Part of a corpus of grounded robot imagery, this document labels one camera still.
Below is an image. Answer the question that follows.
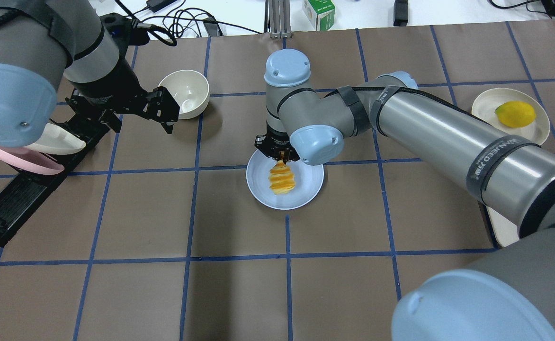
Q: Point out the aluminium frame post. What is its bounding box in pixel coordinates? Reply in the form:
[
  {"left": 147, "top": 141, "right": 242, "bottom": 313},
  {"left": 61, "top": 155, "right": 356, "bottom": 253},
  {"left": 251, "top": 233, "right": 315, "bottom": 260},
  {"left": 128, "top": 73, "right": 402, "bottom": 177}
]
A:
[{"left": 264, "top": 0, "right": 292, "bottom": 39}]

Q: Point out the black power adapter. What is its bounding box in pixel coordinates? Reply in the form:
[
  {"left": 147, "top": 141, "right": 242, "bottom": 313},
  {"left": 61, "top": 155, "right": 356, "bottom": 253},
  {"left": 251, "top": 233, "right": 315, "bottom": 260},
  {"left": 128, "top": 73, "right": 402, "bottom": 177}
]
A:
[{"left": 146, "top": 0, "right": 176, "bottom": 13}]

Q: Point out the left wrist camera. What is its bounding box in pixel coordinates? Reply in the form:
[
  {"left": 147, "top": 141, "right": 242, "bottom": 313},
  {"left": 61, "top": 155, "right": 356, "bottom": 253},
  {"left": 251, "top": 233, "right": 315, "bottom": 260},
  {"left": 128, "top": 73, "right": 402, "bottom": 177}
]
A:
[{"left": 100, "top": 13, "right": 178, "bottom": 47}]

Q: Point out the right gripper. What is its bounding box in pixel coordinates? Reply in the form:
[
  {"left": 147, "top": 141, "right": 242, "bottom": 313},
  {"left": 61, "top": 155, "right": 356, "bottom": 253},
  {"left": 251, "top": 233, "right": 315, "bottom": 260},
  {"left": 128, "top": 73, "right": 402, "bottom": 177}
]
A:
[{"left": 254, "top": 128, "right": 301, "bottom": 163}]

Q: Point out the green white box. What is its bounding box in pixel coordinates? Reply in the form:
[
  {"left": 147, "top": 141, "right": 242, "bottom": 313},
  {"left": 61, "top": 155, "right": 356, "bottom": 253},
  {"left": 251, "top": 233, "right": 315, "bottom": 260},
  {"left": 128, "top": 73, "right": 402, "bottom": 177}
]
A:
[{"left": 302, "top": 0, "right": 336, "bottom": 32}]

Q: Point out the blue plate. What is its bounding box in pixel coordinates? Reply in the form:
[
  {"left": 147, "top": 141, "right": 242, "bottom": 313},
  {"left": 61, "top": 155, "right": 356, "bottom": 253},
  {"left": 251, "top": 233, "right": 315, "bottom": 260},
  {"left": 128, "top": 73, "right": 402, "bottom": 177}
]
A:
[{"left": 246, "top": 151, "right": 324, "bottom": 211}]

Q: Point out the pink plate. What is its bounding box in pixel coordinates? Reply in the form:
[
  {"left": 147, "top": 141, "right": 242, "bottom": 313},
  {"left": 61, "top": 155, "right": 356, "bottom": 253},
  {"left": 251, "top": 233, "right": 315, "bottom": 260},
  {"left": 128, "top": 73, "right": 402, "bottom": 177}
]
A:
[{"left": 0, "top": 146, "right": 65, "bottom": 175}]

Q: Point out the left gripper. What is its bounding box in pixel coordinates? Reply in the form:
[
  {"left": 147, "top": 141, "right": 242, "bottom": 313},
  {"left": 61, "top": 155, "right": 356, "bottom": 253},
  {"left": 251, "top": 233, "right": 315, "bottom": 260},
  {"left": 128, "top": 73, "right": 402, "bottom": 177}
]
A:
[{"left": 67, "top": 71, "right": 180, "bottom": 134}]

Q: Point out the cream bowl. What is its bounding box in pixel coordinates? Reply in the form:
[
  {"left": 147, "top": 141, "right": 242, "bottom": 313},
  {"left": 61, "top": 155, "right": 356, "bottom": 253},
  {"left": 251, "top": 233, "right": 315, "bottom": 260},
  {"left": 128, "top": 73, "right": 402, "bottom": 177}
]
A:
[{"left": 159, "top": 70, "right": 210, "bottom": 119}]

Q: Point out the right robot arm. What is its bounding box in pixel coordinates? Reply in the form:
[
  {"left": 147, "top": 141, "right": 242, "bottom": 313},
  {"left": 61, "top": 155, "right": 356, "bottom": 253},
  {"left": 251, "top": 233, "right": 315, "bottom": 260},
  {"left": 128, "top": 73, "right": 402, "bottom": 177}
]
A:
[{"left": 254, "top": 48, "right": 555, "bottom": 341}]

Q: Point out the yellow twisted bread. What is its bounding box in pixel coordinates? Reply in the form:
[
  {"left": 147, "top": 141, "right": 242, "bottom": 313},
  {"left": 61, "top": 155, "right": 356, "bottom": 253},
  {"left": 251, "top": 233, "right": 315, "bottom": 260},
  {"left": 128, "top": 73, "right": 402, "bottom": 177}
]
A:
[{"left": 268, "top": 160, "right": 296, "bottom": 196}]

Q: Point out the cream plate with lemon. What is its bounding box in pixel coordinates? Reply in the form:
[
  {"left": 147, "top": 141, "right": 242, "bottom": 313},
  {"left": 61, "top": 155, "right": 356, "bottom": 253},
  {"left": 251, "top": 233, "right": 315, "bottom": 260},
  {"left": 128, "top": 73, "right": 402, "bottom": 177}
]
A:
[{"left": 472, "top": 87, "right": 550, "bottom": 145}]

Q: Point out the yellow lemon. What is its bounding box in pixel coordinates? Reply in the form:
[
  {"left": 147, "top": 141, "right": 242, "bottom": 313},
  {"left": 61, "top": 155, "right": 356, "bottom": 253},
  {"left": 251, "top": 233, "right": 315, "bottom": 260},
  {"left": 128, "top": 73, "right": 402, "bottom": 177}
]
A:
[{"left": 494, "top": 101, "right": 537, "bottom": 129}]

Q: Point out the black plate rack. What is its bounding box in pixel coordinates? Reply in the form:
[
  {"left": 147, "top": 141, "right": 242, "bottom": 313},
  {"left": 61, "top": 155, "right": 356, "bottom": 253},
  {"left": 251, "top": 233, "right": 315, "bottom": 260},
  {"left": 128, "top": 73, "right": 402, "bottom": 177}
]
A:
[{"left": 0, "top": 99, "right": 121, "bottom": 247}]

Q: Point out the cream plate in rack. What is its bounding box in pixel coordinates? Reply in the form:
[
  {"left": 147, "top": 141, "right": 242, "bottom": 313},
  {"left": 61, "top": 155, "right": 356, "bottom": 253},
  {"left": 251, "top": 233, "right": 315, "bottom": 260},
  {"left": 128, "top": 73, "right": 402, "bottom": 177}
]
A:
[{"left": 25, "top": 123, "right": 87, "bottom": 155}]

